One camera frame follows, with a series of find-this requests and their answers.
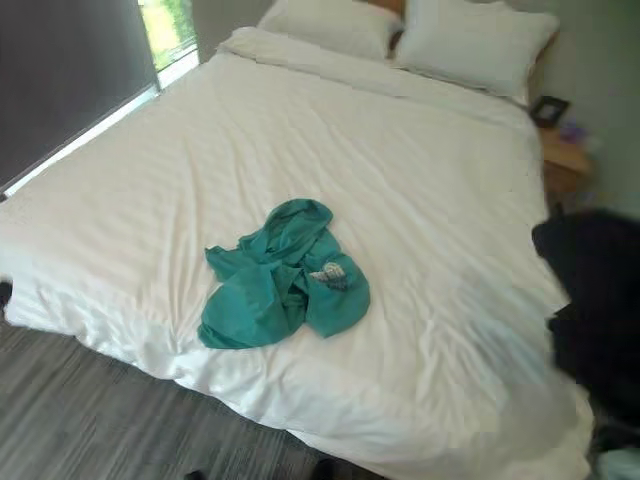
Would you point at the black laundry basket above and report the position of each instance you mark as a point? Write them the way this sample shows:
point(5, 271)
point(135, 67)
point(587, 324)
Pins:
point(595, 295)

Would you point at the patterned fabric piece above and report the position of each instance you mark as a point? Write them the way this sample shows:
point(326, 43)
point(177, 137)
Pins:
point(330, 278)

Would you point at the white duvet cover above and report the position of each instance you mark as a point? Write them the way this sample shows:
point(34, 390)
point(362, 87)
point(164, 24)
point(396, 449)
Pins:
point(300, 175)

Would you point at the green crumpled garment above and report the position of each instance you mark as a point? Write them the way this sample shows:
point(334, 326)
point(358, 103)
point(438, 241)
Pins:
point(250, 295)

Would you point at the white pillow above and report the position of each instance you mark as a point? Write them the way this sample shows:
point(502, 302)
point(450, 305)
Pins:
point(327, 25)
point(475, 45)

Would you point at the window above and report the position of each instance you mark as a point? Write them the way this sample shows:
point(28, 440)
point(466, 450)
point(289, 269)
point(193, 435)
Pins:
point(170, 32)

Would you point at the wooden nightstand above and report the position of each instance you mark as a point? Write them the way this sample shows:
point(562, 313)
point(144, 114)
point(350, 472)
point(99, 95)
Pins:
point(567, 162)

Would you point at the small purple object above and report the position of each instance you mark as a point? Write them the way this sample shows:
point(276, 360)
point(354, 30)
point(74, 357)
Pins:
point(571, 131)

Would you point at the dark grey roller blind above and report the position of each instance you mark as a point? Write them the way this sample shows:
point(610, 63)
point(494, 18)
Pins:
point(65, 65)

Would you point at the black picture frame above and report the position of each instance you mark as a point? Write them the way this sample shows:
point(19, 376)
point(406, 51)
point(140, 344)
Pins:
point(549, 110)

